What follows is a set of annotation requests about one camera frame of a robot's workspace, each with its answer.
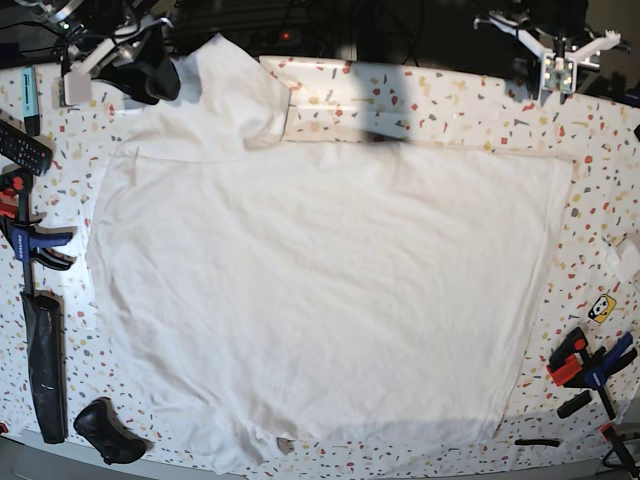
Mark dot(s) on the terrazzo pattern tablecloth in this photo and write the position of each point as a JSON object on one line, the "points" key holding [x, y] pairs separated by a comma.
{"points": [[335, 100]]}

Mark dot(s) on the blue left bar clamp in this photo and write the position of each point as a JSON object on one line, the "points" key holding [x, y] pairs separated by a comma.
{"points": [[29, 243]]}

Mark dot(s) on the teal highlighter pen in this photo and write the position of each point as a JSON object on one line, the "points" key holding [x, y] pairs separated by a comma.
{"points": [[30, 101]]}

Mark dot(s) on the black remote control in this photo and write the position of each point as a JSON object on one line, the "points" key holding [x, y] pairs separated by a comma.
{"points": [[24, 151]]}

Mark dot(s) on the yellow cartoon sticker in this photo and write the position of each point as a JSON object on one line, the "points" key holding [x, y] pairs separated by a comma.
{"points": [[602, 308]]}

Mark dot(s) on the blue bar clamp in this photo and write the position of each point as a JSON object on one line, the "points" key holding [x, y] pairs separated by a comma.
{"points": [[29, 243], [572, 366]]}

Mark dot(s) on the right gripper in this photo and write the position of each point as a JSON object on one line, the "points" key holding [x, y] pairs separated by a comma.
{"points": [[134, 60]]}

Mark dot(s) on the white T-shirt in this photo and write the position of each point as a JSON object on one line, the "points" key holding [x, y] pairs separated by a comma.
{"points": [[257, 290]]}

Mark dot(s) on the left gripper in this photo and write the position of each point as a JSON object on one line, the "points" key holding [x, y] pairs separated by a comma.
{"points": [[560, 43]]}

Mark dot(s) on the black game controller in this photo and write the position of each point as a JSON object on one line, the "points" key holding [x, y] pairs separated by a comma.
{"points": [[98, 424]]}

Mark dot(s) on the blue right bar clamp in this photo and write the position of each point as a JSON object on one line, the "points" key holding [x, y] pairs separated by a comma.
{"points": [[572, 366]]}

